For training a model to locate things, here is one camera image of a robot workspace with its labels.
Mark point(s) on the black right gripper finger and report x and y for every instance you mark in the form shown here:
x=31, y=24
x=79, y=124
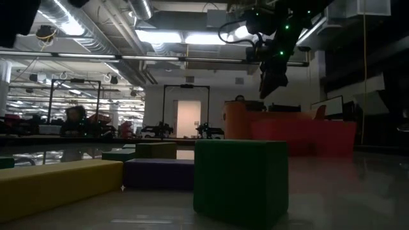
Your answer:
x=271, y=87

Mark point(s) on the wide yellow block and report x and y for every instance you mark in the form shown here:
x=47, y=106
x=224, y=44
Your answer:
x=156, y=150

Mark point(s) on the long purple block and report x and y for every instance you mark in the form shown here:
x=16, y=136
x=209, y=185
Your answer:
x=158, y=174

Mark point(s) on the long green block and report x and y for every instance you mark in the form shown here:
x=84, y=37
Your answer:
x=118, y=155

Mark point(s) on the long yellow block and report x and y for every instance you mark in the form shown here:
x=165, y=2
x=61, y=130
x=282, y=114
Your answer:
x=57, y=188

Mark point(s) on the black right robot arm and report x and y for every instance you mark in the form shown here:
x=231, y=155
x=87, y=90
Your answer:
x=297, y=19

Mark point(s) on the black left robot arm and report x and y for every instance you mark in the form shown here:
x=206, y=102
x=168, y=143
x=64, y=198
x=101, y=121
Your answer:
x=16, y=19

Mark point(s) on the black monitor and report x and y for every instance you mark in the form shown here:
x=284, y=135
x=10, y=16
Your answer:
x=284, y=108
x=255, y=106

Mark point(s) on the orange plastic bin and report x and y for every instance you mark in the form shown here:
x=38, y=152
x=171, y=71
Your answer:
x=236, y=121

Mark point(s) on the white screen panel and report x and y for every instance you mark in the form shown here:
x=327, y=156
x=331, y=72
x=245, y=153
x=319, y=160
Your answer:
x=332, y=107

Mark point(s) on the grey ceiling ventilation box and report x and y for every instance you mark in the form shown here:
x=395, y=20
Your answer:
x=220, y=16

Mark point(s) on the pink plastic bin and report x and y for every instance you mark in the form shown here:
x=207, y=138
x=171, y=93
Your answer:
x=319, y=137

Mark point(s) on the white door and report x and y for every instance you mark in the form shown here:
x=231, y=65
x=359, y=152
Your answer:
x=188, y=118

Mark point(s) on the green cube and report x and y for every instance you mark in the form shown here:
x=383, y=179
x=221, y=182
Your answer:
x=241, y=182

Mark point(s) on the long ceiling light bar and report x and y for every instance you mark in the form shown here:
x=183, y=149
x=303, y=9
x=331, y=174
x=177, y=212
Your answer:
x=150, y=57

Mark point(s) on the black ceiling spotlight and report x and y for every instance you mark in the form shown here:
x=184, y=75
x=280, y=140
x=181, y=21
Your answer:
x=133, y=93
x=114, y=80

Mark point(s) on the red machine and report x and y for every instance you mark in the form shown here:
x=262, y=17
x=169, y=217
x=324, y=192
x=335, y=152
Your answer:
x=126, y=129

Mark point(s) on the wall vent grille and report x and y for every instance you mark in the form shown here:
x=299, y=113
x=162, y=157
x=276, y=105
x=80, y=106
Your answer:
x=190, y=80
x=239, y=80

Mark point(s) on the short silver air duct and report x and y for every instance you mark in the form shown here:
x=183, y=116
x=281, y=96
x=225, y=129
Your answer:
x=140, y=8

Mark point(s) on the silver round air duct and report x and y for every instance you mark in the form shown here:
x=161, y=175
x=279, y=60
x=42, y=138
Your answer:
x=92, y=41

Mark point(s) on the black table frame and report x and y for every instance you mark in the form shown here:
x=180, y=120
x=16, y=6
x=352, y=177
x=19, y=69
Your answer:
x=32, y=139

